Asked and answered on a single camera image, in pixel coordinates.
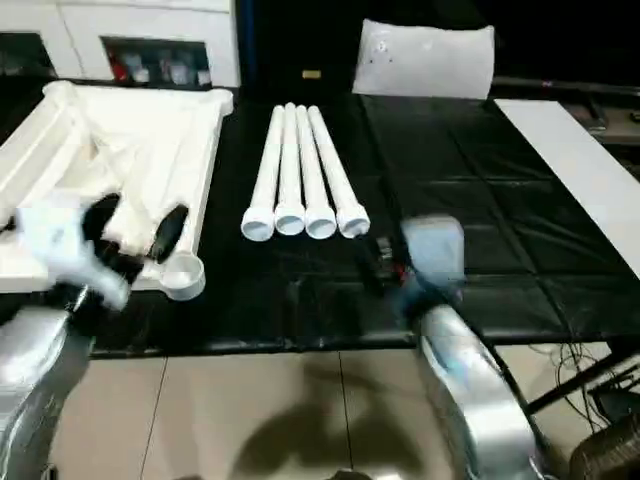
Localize white flat board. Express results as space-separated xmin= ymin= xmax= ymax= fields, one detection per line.
xmin=494 ymin=98 xmax=640 ymax=281

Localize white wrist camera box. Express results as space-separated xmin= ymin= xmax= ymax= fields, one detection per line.
xmin=15 ymin=195 xmax=131 ymax=311
xmin=400 ymin=215 xmax=467 ymax=286

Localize black corrugated hose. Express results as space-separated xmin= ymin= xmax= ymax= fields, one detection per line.
xmin=570 ymin=410 xmax=640 ymax=480

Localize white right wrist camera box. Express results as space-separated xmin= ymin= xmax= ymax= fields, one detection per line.
xmin=400 ymin=215 xmax=467 ymax=286

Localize white cabinet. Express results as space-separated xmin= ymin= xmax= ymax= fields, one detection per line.
xmin=0 ymin=0 xmax=241 ymax=89

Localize black work mat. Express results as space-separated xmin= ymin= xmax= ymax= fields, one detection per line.
xmin=0 ymin=75 xmax=640 ymax=356

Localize thin black floor cables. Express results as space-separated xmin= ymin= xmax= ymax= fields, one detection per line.
xmin=545 ymin=340 xmax=640 ymax=411

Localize white plastic bag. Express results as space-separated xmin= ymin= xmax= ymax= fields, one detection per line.
xmin=352 ymin=18 xmax=496 ymax=101

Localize black stand bar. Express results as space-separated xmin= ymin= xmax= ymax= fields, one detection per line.
xmin=525 ymin=350 xmax=640 ymax=416

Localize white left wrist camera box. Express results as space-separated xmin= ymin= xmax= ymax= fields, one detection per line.
xmin=15 ymin=195 xmax=131 ymax=311

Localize white plastic table leg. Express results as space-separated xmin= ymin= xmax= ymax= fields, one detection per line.
xmin=273 ymin=103 xmax=306 ymax=238
xmin=305 ymin=105 xmax=372 ymax=239
xmin=240 ymin=105 xmax=286 ymax=243
xmin=293 ymin=103 xmax=338 ymax=241

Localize white plastic table top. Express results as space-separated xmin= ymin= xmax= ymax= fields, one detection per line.
xmin=0 ymin=80 xmax=236 ymax=301

